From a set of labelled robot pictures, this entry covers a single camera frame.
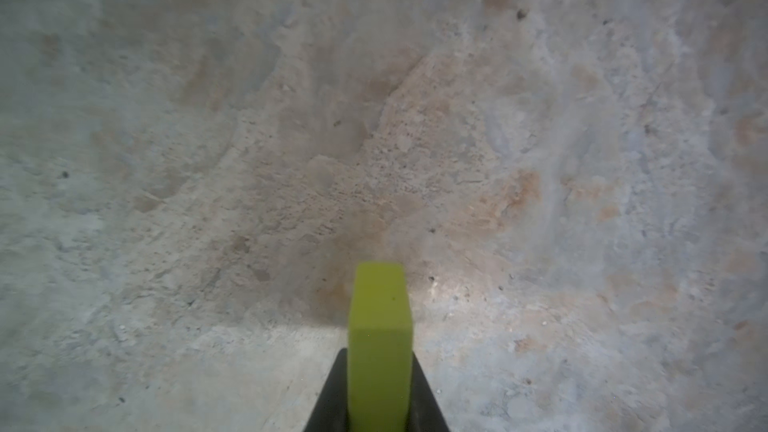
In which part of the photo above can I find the green wood block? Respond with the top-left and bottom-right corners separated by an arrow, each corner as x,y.
347,262 -> 413,431

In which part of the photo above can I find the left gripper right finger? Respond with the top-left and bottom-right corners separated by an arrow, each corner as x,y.
411,353 -> 450,432

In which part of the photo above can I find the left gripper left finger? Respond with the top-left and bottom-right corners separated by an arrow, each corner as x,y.
304,348 -> 349,432

